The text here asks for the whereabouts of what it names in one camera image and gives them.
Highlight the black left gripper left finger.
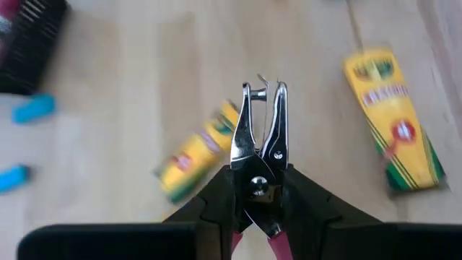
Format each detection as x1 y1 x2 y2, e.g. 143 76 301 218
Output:
16 164 241 260

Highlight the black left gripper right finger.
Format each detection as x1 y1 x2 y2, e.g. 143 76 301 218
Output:
281 162 462 260

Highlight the black slotted plastic basket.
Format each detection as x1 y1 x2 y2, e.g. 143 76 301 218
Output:
0 0 70 97

